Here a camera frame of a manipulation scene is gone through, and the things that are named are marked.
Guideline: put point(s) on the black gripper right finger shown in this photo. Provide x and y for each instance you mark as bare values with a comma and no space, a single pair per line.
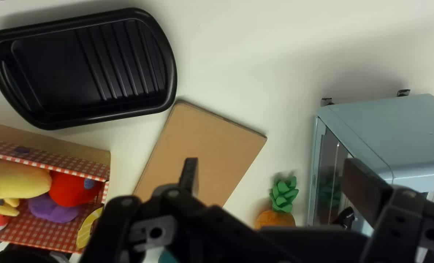
406,224

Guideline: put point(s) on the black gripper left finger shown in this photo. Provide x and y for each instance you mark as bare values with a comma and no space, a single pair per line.
128,224

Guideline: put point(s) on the yellow toy banana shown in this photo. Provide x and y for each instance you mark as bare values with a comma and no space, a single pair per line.
16,184

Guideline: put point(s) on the yellow toy pineapple slice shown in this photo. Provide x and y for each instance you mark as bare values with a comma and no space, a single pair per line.
86,228

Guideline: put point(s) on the red toy tomato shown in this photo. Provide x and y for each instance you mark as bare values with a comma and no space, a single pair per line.
71,187

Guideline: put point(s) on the purple toy vegetable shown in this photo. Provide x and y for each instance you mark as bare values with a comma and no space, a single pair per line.
52,209

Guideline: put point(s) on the wooden cutting board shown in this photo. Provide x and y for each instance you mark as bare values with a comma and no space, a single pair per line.
206,146

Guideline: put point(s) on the orange toy pineapple green leaves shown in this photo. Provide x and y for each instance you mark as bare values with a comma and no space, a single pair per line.
279,205

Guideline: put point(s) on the light blue toaster oven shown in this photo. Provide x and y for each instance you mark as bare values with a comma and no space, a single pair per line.
396,132

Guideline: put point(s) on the red checkered cardboard basket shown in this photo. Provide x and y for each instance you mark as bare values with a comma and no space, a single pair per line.
41,151

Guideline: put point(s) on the black ribbed grill tray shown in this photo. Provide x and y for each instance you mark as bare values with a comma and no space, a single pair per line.
79,67

